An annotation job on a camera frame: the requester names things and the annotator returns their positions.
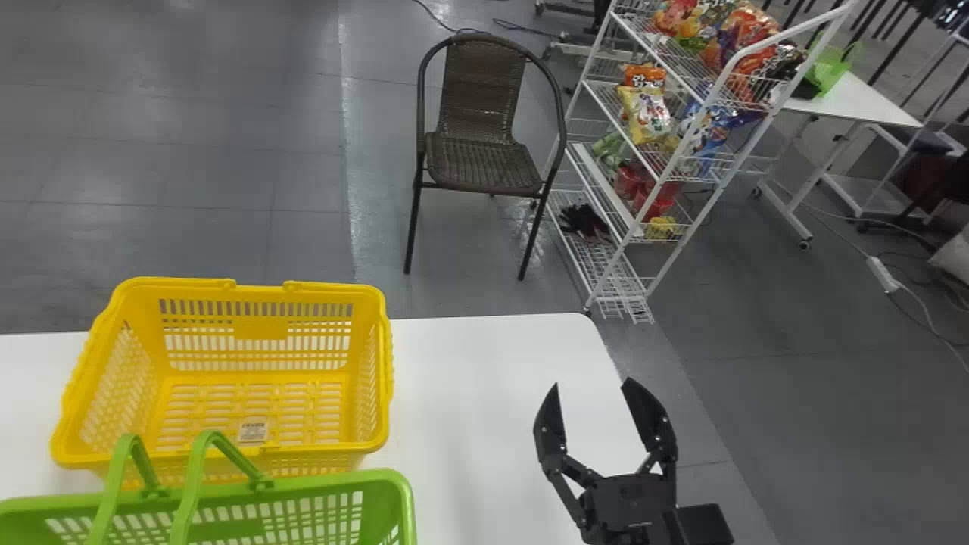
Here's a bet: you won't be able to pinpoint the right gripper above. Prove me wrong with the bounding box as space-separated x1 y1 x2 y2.
532 377 688 545

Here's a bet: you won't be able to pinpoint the black gloves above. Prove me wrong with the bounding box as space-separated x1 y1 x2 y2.
559 203 611 241

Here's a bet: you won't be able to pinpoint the red snack packet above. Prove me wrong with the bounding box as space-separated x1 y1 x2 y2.
614 165 649 201

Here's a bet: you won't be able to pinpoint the green snack packet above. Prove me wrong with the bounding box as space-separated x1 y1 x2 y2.
591 132 628 163

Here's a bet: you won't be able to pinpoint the brown wicker chair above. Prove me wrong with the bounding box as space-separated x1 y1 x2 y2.
403 33 568 282

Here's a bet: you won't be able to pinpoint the blue snack packet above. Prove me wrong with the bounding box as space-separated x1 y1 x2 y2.
685 106 739 179

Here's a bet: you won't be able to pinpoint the white power strip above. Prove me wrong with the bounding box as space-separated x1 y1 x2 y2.
866 255 902 295

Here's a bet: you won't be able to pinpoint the orange snack packet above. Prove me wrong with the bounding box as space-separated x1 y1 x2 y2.
622 64 668 89

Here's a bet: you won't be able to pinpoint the yellow basket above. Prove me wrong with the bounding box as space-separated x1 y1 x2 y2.
50 276 394 485

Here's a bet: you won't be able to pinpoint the white side table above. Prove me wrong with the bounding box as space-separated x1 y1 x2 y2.
752 71 925 251

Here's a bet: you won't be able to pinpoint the small green basket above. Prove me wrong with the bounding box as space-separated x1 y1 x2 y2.
804 39 865 96

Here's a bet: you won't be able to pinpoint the white wire rack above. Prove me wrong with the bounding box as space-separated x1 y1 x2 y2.
541 0 861 325

